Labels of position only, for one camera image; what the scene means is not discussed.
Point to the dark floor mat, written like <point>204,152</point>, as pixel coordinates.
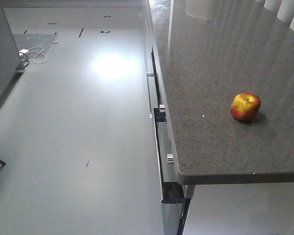
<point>28,41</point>

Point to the red yellow apple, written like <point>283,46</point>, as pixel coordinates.
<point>245,106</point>

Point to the silver cabinet knob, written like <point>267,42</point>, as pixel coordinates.
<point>169,158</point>
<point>161,108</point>

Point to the grey cabinet at left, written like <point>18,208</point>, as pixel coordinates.
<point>10,63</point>

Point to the silver cabinet knob near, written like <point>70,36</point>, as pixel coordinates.
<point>169,158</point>

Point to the dark speckled kitchen counter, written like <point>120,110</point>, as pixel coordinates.
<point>238,176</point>

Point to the silver cabinet knob middle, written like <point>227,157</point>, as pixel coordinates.
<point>161,108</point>

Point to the white power adapter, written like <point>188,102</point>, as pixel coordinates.
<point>23,52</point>

